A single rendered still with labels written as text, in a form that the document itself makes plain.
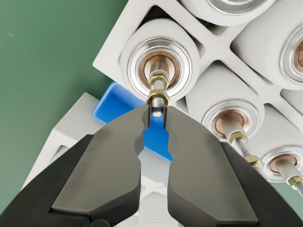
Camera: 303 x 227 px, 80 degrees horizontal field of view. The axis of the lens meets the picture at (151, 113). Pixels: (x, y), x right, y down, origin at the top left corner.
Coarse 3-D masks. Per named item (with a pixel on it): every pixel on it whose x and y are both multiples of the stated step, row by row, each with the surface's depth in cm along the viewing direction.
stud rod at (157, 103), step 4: (160, 80) 17; (156, 84) 16; (160, 84) 16; (156, 88) 16; (160, 88) 16; (152, 100) 14; (156, 100) 14; (160, 100) 14; (152, 104) 13; (156, 104) 13; (160, 104) 13; (152, 108) 13; (156, 108) 13; (160, 108) 13; (152, 112) 13; (156, 112) 13; (160, 112) 13; (156, 116) 13
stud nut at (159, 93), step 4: (152, 92) 14; (156, 92) 14; (160, 92) 14; (164, 92) 14; (148, 96) 14; (152, 96) 14; (156, 96) 14; (160, 96) 14; (164, 96) 14; (168, 96) 14; (148, 100) 14; (164, 100) 14; (168, 100) 14; (148, 104) 14; (164, 104) 14; (168, 104) 14
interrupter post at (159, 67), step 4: (152, 64) 21; (156, 64) 20; (160, 64) 20; (164, 64) 20; (152, 68) 19; (156, 68) 18; (160, 68) 18; (164, 68) 19; (168, 68) 20; (152, 72) 18; (156, 72) 18; (160, 72) 18; (164, 72) 18; (168, 72) 19; (168, 76) 18; (148, 80) 19
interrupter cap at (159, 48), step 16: (144, 48) 20; (160, 48) 20; (176, 48) 19; (128, 64) 20; (144, 64) 21; (176, 64) 20; (192, 64) 20; (144, 80) 22; (176, 80) 21; (144, 96) 22; (176, 96) 22
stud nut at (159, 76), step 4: (152, 76) 17; (156, 76) 17; (160, 76) 17; (164, 76) 17; (152, 80) 17; (156, 80) 17; (164, 80) 17; (168, 80) 18; (152, 84) 18; (164, 84) 17; (168, 84) 17; (152, 88) 18; (164, 88) 18
